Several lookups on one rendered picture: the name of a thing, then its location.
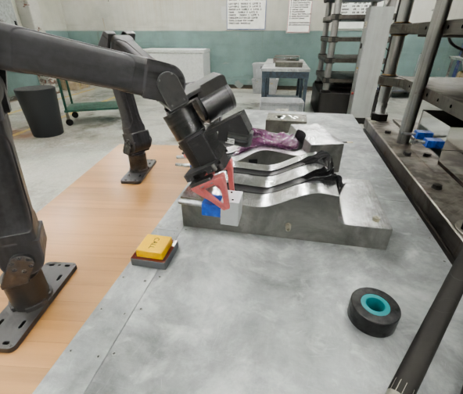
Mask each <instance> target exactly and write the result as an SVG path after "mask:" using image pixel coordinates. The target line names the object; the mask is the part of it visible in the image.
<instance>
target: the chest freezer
mask: <svg viewBox="0 0 463 394"><path fill-rule="evenodd" d="M143 50H145V51H146V52H147V53H148V54H149V55H151V56H152V57H153V58H154V59H156V60H159V61H162V62H165V63H169V64H173V65H175V66H176V67H178V68H179V69H180V70H181V72H182V73H183V74H184V76H185V83H187V82H193V81H197V80H199V79H201V78H203V77H205V76H206V75H208V74H210V48H143Z"/></svg>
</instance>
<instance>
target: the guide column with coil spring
mask: <svg viewBox="0 0 463 394"><path fill-rule="evenodd" d="M452 2H453V0H436V4H435V8H434V10H433V14H432V19H431V21H430V25H429V29H428V32H427V35H426V38H425V43H424V46H423V49H422V54H421V57H420V60H419V63H418V68H417V70H416V74H415V78H414V81H413V84H412V87H411V92H410V94H409V98H408V101H407V105H406V109H405V111H404V116H403V119H402V122H401V125H400V130H399V133H398V136H397V141H396V143H399V144H403V145H407V144H409V141H410V139H411V135H401V134H400V133H401V132H411V133H412V131H413V129H414V126H415V121H416V119H417V116H418V111H419V109H420V106H421V104H422V97H423V95H424V91H425V88H426V86H427V84H428V80H429V76H430V74H431V70H432V66H433V64H434V61H435V58H436V54H437V51H438V48H439V45H440V41H441V38H442V33H443V29H444V26H445V23H446V21H447V18H448V15H449V12H450V8H451V5H452Z"/></svg>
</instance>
